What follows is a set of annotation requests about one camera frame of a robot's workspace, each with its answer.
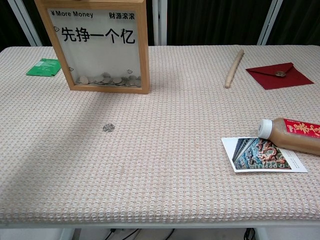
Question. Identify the silver coin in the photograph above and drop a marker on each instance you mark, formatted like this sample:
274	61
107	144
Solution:
108	127

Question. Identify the pile of silver coins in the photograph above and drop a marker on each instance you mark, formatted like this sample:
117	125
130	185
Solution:
107	80

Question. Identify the beige woven tablecloth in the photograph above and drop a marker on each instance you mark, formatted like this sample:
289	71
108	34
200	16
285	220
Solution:
160	162

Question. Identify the wooden stick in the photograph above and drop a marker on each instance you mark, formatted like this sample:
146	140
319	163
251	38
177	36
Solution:
233	68

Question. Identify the red envelope with seal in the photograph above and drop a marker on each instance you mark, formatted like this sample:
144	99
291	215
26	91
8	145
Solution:
277	80

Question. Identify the green foil packet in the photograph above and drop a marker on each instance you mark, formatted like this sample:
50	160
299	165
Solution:
43	67

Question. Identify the brown drink bottle red label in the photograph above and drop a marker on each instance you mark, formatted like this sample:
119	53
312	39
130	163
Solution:
295	136

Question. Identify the wooden frame money box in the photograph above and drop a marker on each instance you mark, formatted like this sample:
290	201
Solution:
100	50

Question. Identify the white partition post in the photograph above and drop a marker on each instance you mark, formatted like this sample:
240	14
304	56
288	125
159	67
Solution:
26	23
270	22
155	22

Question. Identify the dragon wall postcard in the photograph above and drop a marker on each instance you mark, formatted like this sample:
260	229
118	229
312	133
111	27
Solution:
257	157

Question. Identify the white table frame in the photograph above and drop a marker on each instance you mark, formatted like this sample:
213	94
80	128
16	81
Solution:
175	225

